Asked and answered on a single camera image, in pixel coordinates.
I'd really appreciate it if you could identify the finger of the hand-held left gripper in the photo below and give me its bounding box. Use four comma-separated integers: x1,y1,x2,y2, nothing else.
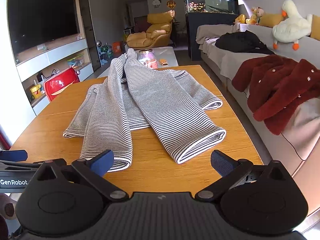
0,150,28,161

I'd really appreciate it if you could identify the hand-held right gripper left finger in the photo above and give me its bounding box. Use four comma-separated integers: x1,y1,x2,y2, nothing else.
32,149,130,202

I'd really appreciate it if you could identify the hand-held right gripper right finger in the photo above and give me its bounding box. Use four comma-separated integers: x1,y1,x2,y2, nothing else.
194,149,293,202

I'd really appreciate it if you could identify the striped grey white garment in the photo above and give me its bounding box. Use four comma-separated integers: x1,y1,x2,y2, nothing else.
62,48,227,172

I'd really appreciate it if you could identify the yellow toy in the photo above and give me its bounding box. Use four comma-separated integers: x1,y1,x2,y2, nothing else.
29,84,42,98

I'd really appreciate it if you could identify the grey sofa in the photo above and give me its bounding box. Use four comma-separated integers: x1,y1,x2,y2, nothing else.
196,21,320,220

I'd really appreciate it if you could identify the red glossy appliance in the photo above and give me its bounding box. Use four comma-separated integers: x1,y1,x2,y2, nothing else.
43,67,81,102

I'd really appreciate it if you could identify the red fleece jacket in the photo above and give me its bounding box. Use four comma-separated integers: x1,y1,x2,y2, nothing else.
232,54,320,135

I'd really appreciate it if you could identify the plastic container green lid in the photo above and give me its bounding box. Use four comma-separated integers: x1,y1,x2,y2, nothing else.
67,56,85,68

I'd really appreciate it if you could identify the green ball toy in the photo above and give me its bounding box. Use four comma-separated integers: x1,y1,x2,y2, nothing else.
100,44,113,59

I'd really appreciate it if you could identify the glass jar with label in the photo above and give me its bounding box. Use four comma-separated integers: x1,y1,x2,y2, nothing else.
138,49,158,70

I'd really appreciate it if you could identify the black garment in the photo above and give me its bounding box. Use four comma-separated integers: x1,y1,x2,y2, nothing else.
215,30,275,55

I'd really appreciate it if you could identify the white coffee table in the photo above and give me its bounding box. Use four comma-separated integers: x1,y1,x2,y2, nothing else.
96,46,179,79

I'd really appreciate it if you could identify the beige throw blanket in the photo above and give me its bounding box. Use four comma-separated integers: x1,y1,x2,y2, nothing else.
196,24,240,53

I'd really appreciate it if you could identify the black fish tank cabinet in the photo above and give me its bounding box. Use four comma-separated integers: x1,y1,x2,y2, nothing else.
186,12,240,61

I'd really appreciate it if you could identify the black flat television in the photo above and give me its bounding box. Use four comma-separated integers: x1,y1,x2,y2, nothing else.
7,0,81,55

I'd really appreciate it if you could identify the yellow leather armchair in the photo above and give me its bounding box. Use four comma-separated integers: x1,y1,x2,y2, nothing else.
126,10,175,50

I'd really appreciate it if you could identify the plush doll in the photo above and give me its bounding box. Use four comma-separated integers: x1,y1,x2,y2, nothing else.
246,6,265,25

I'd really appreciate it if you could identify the yellow pillow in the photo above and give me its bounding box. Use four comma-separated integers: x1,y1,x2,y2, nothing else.
259,12,284,28
310,14,320,40

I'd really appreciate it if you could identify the white goose plush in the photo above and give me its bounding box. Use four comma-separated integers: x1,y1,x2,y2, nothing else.
272,0,313,50

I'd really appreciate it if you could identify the glass fish tank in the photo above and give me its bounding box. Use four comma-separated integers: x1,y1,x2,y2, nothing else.
185,0,239,14

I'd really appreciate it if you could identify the red post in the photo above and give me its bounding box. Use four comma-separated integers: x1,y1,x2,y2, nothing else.
0,126,12,150

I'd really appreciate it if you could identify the white television wall cabinet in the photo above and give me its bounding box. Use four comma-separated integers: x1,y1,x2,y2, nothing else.
6,0,103,117

